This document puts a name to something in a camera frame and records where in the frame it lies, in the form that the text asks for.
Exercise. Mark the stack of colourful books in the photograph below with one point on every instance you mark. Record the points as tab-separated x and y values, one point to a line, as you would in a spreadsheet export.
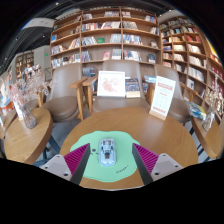
196	110

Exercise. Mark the wide wooden bookshelf unit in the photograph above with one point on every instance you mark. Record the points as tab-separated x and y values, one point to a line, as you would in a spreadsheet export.
103	36

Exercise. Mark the white sign on wooden base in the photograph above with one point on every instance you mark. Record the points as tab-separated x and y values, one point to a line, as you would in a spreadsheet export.
162	96

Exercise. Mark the teal stack of books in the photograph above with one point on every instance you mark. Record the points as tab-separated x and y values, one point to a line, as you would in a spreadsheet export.
150	79

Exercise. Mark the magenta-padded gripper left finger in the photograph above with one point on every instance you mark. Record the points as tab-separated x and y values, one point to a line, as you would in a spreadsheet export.
58	165

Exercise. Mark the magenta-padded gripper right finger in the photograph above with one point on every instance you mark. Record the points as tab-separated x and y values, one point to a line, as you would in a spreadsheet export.
164	165

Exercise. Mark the transparent blue computer mouse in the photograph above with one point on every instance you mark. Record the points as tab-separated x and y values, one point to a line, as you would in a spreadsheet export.
107	152

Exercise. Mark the white framed picture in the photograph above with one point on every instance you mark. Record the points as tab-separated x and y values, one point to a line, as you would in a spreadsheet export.
111	83

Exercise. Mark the dark standing book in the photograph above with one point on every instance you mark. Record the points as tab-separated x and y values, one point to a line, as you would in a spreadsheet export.
132	87

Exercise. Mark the glass vase with dried flowers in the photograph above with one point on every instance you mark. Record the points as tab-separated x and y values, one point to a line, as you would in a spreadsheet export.
209	121
29	118

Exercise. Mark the green cloud-shaped mouse pad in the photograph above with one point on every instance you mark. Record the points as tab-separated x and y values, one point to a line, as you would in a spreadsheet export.
110	171

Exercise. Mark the round wooden side table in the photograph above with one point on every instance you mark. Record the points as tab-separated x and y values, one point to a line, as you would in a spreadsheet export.
28	143
210	143

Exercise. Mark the small distant bookshelf unit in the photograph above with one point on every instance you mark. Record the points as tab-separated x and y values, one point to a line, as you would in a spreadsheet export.
25	61

